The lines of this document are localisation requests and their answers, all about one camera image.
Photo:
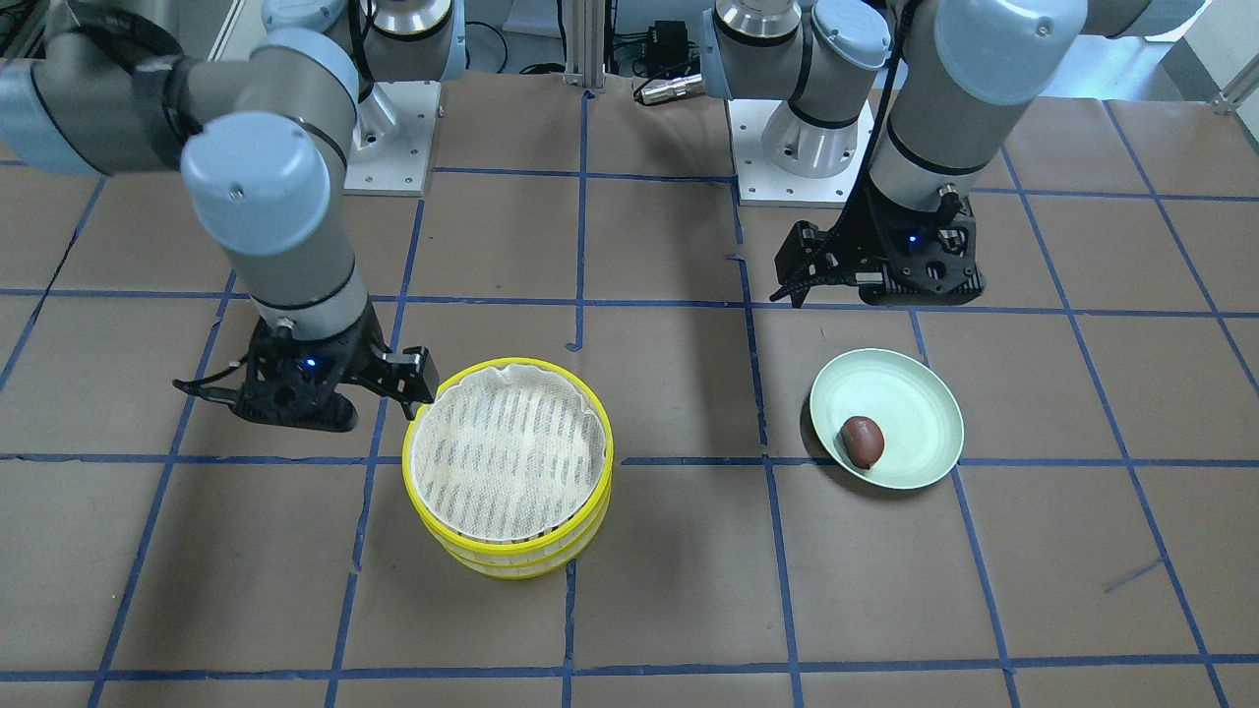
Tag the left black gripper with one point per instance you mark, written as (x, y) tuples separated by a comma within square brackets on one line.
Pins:
[(848, 245)]

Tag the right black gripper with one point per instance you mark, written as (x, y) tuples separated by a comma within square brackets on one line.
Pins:
[(360, 355)]

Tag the yellow steamer layer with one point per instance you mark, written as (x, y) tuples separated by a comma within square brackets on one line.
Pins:
[(512, 455), (534, 563)]

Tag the brown steamed bun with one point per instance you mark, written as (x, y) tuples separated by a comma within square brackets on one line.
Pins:
[(863, 441)]

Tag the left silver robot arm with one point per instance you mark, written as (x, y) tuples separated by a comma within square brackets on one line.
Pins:
[(959, 75)]

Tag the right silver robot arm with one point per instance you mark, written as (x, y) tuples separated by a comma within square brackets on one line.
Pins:
[(263, 146)]

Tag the light green plate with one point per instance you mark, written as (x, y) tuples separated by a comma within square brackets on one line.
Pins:
[(919, 415)]

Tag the black power adapter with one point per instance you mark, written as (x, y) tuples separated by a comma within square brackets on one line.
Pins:
[(664, 50)]

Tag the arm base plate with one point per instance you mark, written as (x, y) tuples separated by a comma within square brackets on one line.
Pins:
[(807, 157), (393, 140)]

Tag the aluminium frame post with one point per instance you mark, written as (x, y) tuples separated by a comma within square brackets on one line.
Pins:
[(585, 27)]

